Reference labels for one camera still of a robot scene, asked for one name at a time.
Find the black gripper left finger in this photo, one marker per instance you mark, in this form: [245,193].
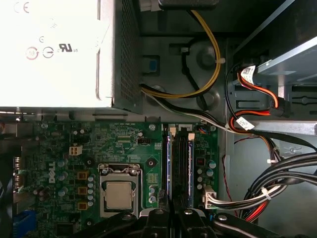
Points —
[156,225]

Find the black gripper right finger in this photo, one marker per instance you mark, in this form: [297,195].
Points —
[190,225]

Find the silver CPU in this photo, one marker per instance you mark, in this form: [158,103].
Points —
[119,195]

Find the CPU socket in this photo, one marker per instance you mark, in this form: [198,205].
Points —
[102,193]

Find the green motherboard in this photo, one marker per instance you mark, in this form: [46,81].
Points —
[116,146]

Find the black PC case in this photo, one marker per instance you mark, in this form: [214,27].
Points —
[173,81]

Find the grey power supply unit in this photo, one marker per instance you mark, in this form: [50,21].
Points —
[123,62]

